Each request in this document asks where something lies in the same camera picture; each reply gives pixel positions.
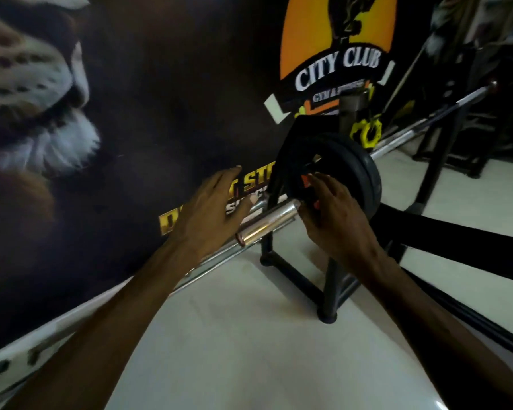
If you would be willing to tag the person's left hand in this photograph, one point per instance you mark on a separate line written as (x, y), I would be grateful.
(205, 217)

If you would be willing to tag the person's right hand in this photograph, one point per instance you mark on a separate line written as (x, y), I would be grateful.
(342, 226)

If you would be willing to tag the person's right fingers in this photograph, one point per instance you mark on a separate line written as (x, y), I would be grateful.
(325, 189)

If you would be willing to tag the person's left fingers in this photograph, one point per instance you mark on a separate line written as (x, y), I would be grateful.
(228, 183)

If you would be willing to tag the orange black barbell collar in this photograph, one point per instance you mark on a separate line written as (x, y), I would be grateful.
(306, 182)

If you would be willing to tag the person's left forearm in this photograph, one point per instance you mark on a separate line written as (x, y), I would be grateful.
(120, 328)

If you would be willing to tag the person's right forearm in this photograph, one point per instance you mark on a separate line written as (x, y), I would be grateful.
(431, 337)

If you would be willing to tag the black weight plate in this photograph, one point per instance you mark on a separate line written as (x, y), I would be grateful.
(325, 155)
(374, 183)

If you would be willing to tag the steel barbell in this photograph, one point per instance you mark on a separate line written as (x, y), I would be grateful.
(273, 219)

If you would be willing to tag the yellow barbell collar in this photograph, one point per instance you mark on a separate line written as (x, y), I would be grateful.
(366, 132)

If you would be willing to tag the thin chrome bar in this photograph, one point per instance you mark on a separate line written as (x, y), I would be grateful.
(205, 266)

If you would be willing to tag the black bench pad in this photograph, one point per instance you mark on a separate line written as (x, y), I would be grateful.
(453, 243)

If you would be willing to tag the black gym machine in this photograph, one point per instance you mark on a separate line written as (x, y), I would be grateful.
(487, 59)

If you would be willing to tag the black bench rack frame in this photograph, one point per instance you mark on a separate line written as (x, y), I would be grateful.
(331, 290)

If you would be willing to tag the dark tiger print wall banner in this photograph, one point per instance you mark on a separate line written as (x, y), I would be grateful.
(154, 89)

